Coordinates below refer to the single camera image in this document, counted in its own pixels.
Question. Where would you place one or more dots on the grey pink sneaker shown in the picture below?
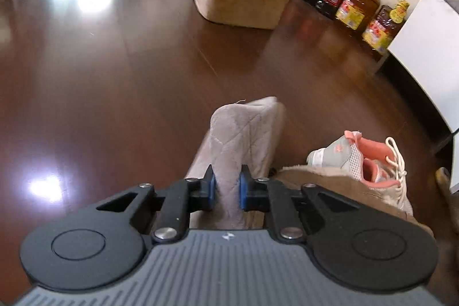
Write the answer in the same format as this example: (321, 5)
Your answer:
(337, 152)

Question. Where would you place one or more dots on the beige quilted slipper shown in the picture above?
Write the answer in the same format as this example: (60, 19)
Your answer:
(236, 134)

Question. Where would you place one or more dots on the white cabinet door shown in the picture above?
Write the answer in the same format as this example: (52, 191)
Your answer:
(426, 51)

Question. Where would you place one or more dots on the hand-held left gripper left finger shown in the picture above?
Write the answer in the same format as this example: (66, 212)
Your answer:
(213, 188)

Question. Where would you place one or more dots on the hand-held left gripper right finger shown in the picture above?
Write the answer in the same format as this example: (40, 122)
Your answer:
(243, 189)

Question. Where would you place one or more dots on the brown fleece buckle boot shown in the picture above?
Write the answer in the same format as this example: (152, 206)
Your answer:
(358, 187)

